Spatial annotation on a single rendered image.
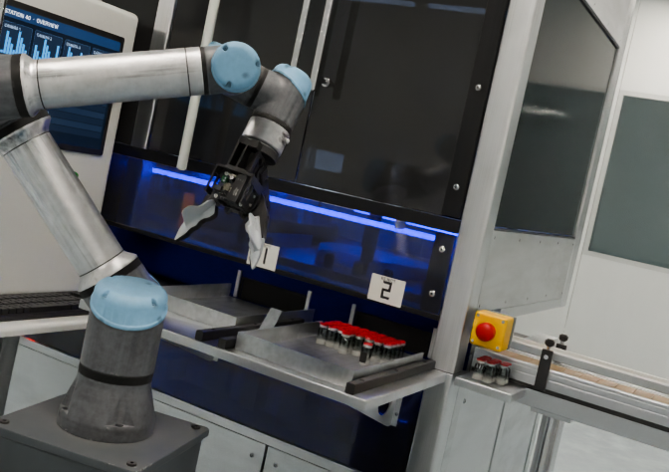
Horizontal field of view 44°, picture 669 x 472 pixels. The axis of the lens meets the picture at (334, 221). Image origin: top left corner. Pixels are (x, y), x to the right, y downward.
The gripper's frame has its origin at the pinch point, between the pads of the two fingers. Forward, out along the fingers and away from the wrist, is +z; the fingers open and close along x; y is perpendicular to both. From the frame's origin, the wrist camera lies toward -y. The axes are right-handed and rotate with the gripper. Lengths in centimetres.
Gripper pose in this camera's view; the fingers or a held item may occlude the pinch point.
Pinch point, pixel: (214, 257)
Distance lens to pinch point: 142.6
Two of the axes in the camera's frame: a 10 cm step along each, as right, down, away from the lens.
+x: 9.0, 3.1, -3.2
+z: -3.9, 8.9, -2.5
